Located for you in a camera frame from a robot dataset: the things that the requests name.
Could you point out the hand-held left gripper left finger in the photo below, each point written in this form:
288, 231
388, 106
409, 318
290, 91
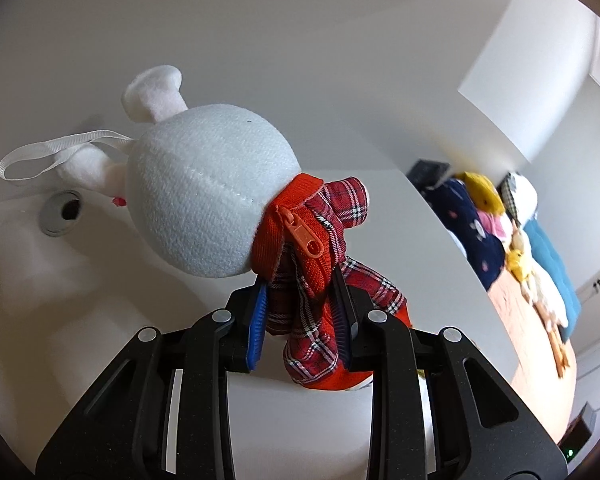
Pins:
257, 330

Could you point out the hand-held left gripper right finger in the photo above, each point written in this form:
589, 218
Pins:
341, 310

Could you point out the white rabbit plush plaid outfit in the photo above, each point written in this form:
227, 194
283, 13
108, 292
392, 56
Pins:
205, 185

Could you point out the navy patterned blanket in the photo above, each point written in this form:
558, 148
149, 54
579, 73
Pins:
465, 230

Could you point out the black ribbed panel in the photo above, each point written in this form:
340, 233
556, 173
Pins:
427, 171

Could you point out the pink cloth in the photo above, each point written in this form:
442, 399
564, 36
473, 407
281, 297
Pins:
495, 225

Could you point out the mustard yellow plush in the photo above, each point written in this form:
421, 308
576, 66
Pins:
482, 192

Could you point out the yellow duck plush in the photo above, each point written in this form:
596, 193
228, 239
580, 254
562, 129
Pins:
520, 262

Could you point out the bed with orange sheet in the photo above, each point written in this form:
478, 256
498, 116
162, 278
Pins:
535, 360

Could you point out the white goose plush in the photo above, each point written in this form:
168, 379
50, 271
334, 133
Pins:
547, 300

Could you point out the white checked pillow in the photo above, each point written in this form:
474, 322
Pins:
522, 197

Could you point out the teal cushion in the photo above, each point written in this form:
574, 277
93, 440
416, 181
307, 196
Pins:
555, 270

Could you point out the dark box with green light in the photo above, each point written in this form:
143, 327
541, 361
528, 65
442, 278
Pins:
580, 430

